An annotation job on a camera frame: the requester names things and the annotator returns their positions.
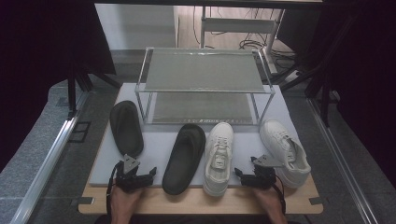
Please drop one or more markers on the black tripod stand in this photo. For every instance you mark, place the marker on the black tripod stand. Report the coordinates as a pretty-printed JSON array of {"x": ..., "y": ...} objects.
[{"x": 72, "y": 90}]

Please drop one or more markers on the white lace-up sneaker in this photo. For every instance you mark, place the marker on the white lace-up sneaker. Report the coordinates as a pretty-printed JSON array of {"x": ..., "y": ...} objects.
[
  {"x": 277, "y": 137},
  {"x": 222, "y": 133}
]

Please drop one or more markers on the person's right hand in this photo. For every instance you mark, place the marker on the person's right hand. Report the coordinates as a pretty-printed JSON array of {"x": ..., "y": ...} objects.
[{"x": 271, "y": 202}]

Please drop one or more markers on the aluminium rail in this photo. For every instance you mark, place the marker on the aluminium rail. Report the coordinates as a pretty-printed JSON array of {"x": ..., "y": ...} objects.
[
  {"x": 46, "y": 168},
  {"x": 339, "y": 161}
]

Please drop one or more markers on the person's left hand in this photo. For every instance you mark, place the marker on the person's left hand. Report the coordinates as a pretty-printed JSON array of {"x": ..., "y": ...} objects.
[{"x": 124, "y": 202}]

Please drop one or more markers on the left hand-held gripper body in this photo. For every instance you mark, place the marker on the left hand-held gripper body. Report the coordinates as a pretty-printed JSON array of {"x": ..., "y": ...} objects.
[{"x": 129, "y": 177}]

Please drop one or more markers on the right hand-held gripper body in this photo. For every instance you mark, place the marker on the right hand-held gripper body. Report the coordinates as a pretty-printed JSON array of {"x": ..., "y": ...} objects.
[{"x": 264, "y": 179}]

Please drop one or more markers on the two-tier metal shoe rack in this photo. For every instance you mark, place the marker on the two-tier metal shoe rack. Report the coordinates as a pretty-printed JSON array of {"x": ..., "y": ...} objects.
[{"x": 202, "y": 71}]

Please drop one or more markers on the black slipper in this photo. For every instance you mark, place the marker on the black slipper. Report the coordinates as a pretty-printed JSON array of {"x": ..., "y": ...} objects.
[
  {"x": 126, "y": 127},
  {"x": 183, "y": 155}
]

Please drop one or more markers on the black metal stand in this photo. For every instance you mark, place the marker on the black metal stand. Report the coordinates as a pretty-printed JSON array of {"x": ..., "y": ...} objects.
[{"x": 325, "y": 99}]

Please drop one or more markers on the white power strip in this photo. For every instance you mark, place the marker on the white power strip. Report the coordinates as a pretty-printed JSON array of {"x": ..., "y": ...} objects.
[{"x": 293, "y": 75}]

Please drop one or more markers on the white metal desk frame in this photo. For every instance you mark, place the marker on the white metal desk frame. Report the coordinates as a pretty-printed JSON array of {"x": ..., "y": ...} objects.
[{"x": 238, "y": 25}]

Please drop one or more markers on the black square floor marker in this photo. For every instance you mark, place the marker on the black square floor marker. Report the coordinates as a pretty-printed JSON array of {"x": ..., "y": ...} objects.
[{"x": 79, "y": 132}]

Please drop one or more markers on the dark curtain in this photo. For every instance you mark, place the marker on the dark curtain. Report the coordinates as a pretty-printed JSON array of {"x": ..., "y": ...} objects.
[
  {"x": 367, "y": 77},
  {"x": 37, "y": 62}
]

